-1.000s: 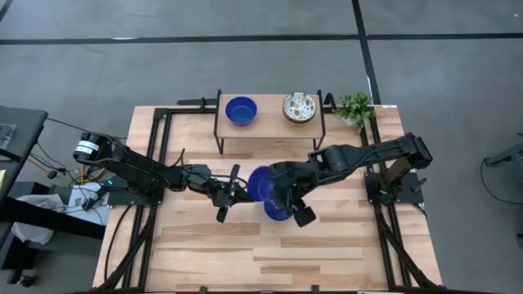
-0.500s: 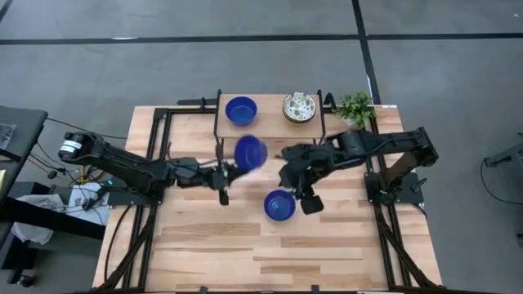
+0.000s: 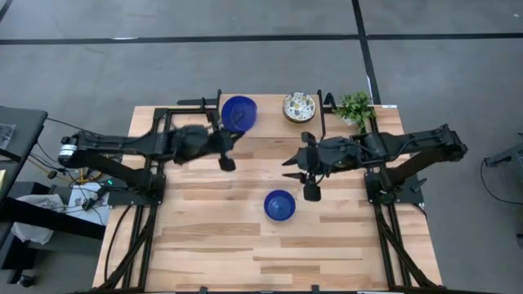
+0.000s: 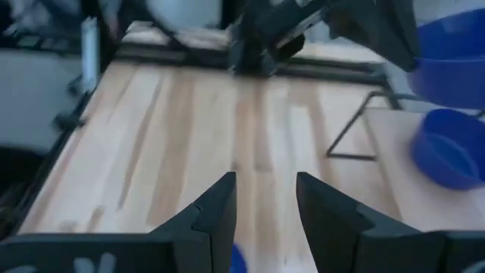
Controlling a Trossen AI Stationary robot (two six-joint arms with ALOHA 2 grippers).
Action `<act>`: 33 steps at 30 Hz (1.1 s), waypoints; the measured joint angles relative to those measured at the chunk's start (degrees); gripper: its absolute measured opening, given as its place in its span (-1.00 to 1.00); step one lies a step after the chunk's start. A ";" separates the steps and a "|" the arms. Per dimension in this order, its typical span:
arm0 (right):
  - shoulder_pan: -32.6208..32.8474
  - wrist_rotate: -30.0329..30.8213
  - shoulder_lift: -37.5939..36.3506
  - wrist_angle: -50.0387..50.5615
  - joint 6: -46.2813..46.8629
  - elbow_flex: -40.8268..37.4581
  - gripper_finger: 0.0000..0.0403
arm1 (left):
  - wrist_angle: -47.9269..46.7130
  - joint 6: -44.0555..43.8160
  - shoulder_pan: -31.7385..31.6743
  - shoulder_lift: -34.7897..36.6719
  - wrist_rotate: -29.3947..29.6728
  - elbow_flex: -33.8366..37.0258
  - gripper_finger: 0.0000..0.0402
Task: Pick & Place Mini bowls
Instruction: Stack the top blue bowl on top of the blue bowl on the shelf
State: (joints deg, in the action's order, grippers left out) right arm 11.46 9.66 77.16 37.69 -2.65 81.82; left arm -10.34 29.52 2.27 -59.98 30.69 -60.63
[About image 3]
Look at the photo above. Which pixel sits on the white printed cloth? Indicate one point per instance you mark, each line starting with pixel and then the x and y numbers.
pixel 34 233

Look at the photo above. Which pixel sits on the small green potted plant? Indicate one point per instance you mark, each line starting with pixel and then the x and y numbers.
pixel 354 108

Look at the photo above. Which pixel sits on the black table board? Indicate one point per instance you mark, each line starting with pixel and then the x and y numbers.
pixel 49 216

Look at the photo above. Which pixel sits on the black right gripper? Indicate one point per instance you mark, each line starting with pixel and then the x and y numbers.
pixel 327 153

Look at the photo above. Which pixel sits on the white paper sheet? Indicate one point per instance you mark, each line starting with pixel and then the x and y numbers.
pixel 75 208

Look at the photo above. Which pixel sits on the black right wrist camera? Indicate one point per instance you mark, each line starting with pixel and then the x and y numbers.
pixel 312 192

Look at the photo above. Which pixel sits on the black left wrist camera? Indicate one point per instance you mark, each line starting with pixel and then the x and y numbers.
pixel 227 164

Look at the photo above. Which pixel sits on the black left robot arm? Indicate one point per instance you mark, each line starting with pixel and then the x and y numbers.
pixel 122 143

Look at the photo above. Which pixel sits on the black caster wheel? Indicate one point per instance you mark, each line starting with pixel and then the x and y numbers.
pixel 25 281

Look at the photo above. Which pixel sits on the dark grey desk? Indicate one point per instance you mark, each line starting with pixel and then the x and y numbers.
pixel 24 130

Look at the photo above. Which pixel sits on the grey printed sheet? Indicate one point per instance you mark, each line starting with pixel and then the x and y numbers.
pixel 6 136

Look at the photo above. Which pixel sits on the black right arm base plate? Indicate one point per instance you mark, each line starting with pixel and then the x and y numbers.
pixel 408 194

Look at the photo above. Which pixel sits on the wooden shelf with black legs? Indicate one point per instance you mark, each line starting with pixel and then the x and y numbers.
pixel 269 122

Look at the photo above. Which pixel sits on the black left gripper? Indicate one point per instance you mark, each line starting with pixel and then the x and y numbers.
pixel 196 143

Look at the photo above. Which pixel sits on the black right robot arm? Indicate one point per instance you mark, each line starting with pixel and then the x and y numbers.
pixel 408 141

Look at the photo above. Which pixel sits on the grey metal stand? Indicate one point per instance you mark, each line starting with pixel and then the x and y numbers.
pixel 508 157

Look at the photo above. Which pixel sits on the black round plug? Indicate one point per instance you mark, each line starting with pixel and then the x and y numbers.
pixel 52 174

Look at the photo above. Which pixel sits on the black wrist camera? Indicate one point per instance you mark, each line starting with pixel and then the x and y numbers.
pixel 227 164
pixel 312 192

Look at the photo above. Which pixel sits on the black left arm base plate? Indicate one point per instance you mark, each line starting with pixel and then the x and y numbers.
pixel 130 200

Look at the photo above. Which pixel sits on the black metal table frame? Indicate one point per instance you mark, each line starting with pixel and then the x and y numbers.
pixel 184 110

